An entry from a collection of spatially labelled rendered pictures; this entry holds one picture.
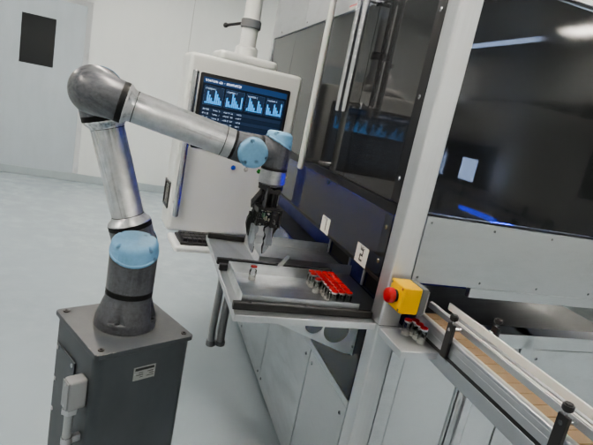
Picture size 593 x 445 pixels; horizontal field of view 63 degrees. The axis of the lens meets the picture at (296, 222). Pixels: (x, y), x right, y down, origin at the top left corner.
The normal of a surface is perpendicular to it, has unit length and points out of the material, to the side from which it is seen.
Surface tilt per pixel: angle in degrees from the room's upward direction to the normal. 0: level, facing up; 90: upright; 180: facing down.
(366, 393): 90
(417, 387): 90
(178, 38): 90
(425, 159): 90
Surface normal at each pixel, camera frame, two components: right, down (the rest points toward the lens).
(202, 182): 0.39, 0.28
